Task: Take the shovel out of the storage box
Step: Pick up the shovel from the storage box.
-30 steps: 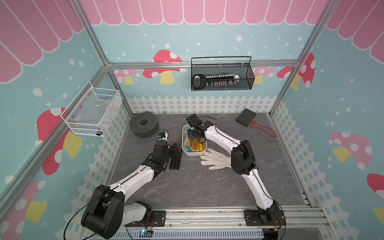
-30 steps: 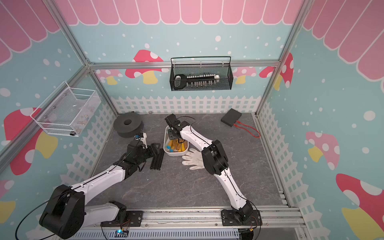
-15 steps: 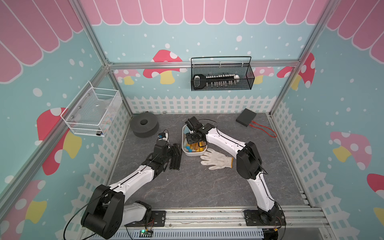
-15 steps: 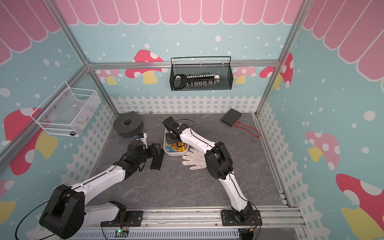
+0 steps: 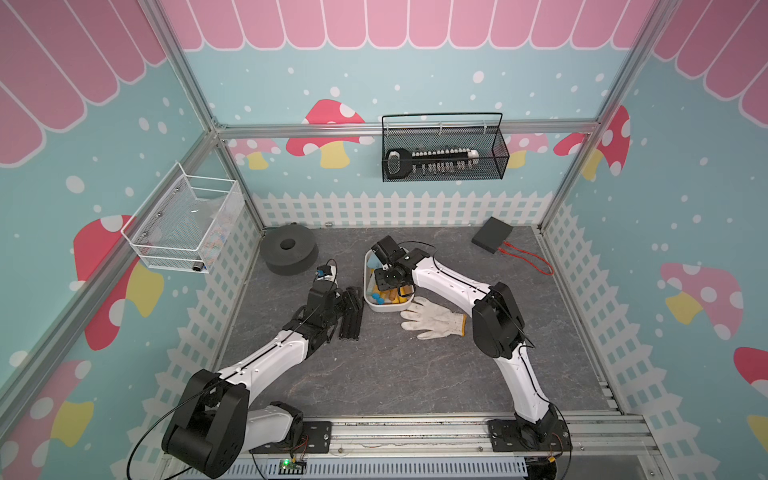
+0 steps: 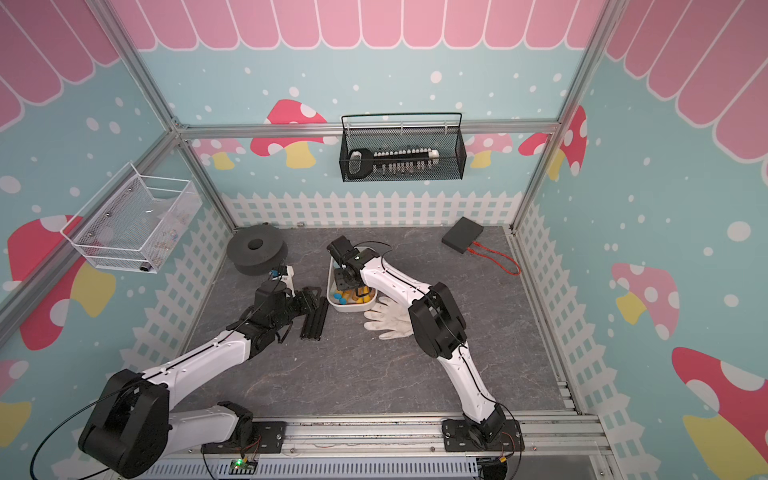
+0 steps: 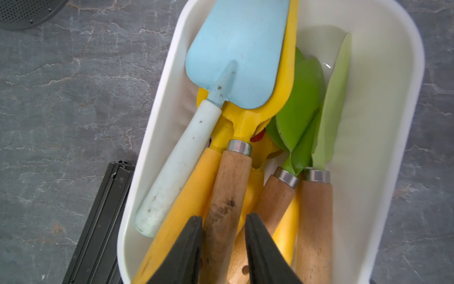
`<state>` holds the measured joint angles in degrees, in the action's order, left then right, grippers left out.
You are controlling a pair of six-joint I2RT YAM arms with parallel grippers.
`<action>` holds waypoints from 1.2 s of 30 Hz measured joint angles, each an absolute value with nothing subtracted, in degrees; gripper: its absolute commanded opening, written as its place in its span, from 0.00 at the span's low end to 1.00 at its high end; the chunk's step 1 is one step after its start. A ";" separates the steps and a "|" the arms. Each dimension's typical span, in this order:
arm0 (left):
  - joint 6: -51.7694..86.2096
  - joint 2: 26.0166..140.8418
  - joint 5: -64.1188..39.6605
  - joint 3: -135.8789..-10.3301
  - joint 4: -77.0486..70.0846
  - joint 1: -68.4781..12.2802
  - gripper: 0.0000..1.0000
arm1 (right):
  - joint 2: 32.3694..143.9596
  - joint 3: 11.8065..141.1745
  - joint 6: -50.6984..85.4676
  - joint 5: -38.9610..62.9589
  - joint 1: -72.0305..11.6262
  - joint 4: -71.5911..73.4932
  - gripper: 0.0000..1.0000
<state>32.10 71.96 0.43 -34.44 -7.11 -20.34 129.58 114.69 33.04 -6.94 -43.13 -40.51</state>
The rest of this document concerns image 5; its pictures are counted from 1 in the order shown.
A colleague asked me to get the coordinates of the white plastic storage box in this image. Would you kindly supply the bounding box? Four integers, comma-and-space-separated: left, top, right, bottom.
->
363, 250, 415, 313

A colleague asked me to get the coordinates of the light blue trowel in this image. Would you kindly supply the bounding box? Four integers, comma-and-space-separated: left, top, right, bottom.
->
366, 251, 382, 270

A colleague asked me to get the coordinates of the yellow shovel yellow handle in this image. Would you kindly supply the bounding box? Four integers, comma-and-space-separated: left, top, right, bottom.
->
371, 286, 414, 305

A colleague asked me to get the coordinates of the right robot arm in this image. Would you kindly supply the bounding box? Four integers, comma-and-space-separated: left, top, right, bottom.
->
371, 236, 572, 456

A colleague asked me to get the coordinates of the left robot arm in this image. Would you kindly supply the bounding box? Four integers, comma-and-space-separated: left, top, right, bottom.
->
161, 277, 363, 478

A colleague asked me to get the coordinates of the black box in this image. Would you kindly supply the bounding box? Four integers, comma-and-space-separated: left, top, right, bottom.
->
471, 217, 513, 254

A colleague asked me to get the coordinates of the white work glove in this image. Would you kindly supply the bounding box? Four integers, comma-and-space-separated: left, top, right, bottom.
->
400, 296, 467, 341

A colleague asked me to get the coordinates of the grey filament spool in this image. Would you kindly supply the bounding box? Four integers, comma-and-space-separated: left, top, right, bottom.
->
260, 223, 319, 276

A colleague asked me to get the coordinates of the black socket holder tool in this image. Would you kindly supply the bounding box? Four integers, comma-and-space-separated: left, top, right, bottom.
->
382, 148, 480, 180

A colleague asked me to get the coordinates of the green circuit board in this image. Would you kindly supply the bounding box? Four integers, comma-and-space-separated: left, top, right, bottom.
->
277, 459, 307, 476

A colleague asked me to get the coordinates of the black aluminium rail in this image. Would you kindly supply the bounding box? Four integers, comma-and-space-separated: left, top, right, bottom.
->
338, 287, 364, 341

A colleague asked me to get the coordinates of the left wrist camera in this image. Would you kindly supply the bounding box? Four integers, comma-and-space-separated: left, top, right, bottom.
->
315, 264, 337, 282

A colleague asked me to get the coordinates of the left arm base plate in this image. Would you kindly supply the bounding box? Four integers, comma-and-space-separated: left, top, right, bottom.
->
248, 421, 333, 456

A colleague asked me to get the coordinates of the black wire mesh basket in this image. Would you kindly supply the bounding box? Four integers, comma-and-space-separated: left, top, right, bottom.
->
381, 112, 510, 182

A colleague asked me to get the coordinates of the red cable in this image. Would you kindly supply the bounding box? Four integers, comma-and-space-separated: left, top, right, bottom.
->
500, 241, 556, 277

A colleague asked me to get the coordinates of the white wire mesh basket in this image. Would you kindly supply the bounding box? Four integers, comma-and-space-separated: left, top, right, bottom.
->
121, 163, 245, 274

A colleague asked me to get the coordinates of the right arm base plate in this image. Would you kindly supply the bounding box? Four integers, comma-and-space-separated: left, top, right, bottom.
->
486, 419, 572, 455

